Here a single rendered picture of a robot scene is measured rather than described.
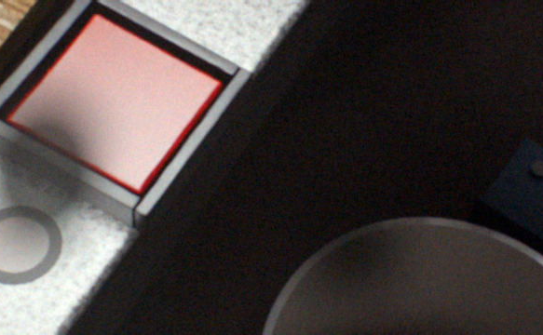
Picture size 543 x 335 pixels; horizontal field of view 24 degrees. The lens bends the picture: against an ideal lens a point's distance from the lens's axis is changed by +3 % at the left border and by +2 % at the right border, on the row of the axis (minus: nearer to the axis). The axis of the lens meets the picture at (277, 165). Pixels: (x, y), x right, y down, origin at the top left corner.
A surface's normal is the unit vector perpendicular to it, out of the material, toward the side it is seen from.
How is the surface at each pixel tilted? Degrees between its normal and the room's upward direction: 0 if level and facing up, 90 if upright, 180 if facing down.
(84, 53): 0
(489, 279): 87
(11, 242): 0
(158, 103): 0
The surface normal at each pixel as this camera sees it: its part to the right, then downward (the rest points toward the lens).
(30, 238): 0.07, -0.49
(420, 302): -0.13, 0.83
